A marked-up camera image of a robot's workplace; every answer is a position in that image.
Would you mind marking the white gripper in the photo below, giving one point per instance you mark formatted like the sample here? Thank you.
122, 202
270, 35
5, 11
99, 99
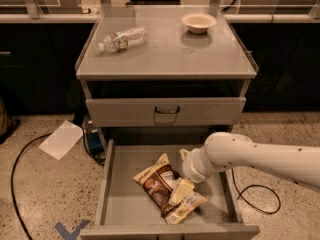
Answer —
190, 165

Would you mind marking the brown chip bag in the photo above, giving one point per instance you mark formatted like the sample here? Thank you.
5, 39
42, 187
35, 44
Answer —
157, 182

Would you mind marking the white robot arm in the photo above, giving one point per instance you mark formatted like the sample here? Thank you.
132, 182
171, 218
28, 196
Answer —
223, 151

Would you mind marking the closed grey top drawer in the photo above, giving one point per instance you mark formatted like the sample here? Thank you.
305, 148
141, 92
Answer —
149, 112

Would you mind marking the grey drawer cabinet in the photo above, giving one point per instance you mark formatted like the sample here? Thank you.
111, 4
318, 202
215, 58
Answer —
172, 63

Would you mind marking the blue power box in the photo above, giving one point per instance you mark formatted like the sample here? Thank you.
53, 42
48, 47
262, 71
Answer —
93, 142

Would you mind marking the white paper sheet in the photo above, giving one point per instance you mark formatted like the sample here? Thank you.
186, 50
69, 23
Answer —
62, 140

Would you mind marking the clear plastic water bottle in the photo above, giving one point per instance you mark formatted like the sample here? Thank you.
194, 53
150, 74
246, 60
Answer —
122, 40

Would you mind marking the beige paper bowl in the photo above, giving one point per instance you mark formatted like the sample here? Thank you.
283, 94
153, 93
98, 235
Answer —
198, 23

